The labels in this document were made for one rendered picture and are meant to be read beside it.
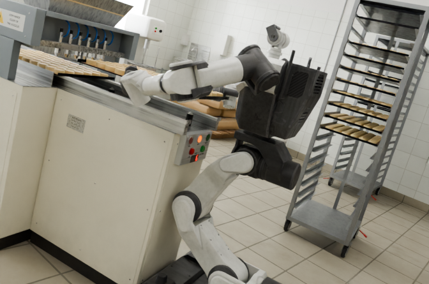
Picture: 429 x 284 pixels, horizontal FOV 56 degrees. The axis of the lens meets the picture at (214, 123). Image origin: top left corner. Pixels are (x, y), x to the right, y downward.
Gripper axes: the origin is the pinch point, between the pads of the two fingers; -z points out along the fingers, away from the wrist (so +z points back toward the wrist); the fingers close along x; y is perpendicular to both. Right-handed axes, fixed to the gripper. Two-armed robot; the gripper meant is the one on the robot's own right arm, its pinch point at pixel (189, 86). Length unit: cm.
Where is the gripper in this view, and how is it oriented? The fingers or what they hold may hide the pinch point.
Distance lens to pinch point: 205.8
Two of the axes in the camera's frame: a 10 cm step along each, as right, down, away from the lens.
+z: 9.2, 1.9, 3.4
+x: 2.6, -9.5, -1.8
